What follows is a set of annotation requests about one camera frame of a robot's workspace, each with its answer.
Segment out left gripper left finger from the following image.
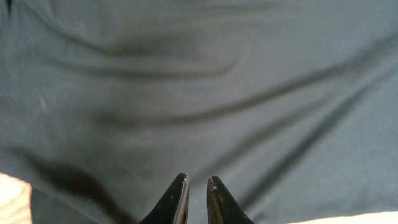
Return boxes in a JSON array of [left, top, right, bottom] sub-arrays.
[[140, 173, 190, 224]]

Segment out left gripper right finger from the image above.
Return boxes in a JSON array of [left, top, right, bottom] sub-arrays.
[[206, 176, 254, 224]]

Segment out black polo shirt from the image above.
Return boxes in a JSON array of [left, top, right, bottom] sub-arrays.
[[1, 0, 397, 223]]

